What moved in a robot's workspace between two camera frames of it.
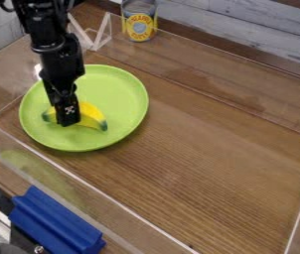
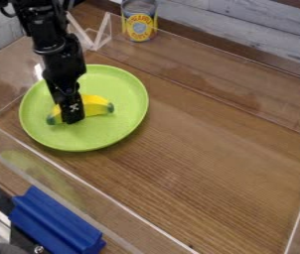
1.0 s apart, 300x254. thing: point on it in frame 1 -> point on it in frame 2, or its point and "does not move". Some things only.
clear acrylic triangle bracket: x=90 y=38 does not move
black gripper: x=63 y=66 does not move
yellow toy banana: x=90 y=116 -> x=94 y=105
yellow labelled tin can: x=141 y=20 does not move
